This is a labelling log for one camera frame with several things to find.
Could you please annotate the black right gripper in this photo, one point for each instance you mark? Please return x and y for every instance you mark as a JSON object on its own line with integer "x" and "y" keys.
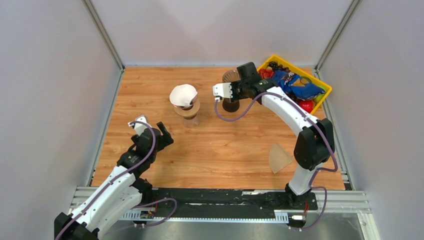
{"x": 234, "y": 97}

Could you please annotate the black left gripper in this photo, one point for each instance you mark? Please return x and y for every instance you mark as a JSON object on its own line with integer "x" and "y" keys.
{"x": 165, "y": 139}

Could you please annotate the clear plastic cone dripper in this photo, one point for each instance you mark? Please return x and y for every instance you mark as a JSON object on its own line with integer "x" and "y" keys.
{"x": 184, "y": 103}

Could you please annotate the wooden ring dripper holder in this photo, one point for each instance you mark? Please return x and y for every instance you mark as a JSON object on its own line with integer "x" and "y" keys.
{"x": 188, "y": 113}

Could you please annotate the white paper coffee filter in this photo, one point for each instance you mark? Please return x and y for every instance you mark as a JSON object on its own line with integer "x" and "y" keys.
{"x": 184, "y": 90}

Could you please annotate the brown paper coffee filter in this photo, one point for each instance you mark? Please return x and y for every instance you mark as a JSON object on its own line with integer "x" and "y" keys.
{"x": 278, "y": 158}

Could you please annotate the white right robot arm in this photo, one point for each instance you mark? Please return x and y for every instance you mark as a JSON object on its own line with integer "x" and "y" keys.
{"x": 315, "y": 137}

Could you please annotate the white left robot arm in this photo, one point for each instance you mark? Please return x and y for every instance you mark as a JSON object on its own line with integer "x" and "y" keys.
{"x": 122, "y": 190}

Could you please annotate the clear glass carafe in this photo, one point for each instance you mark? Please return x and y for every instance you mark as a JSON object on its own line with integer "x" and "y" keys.
{"x": 191, "y": 123}

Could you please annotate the dark grape bunch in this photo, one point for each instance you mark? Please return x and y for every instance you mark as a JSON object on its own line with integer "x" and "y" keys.
{"x": 275, "y": 66}

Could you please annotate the yellow plastic bin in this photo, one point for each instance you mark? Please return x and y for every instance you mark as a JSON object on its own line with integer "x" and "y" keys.
{"x": 302, "y": 72}

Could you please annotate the red apple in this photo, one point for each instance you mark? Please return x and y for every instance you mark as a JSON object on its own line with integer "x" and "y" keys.
{"x": 307, "y": 105}

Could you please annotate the green apple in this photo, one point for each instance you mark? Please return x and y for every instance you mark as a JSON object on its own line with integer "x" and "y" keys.
{"x": 319, "y": 97}

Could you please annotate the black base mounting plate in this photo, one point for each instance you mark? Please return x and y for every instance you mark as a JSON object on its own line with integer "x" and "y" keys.
{"x": 225, "y": 203}

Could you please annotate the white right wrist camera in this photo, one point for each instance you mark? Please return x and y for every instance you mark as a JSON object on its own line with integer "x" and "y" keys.
{"x": 222, "y": 90}

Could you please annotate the aluminium frame rail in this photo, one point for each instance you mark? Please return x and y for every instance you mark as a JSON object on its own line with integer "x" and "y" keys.
{"x": 343, "y": 203}

